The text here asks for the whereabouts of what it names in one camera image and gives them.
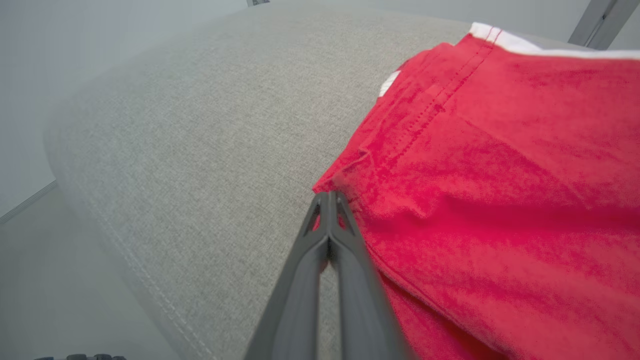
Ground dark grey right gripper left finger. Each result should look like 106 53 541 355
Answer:
244 190 332 360

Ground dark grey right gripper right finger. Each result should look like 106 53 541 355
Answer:
329 190 417 360

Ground red shorts white stripes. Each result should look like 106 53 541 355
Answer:
312 22 640 360

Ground grey hinged partition post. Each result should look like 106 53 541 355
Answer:
567 0 640 51

